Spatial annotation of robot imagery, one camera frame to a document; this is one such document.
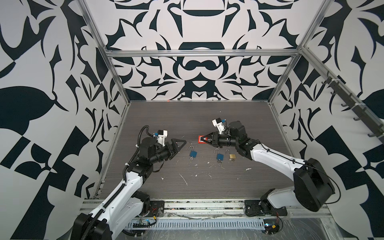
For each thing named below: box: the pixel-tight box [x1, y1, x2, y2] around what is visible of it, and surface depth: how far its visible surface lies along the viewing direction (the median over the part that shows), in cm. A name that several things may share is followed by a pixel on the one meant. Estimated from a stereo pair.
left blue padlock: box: [188, 143, 198, 161], surface depth 96 cm
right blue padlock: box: [213, 148, 225, 164], surface depth 93 cm
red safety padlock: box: [198, 135, 209, 144], surface depth 79 cm
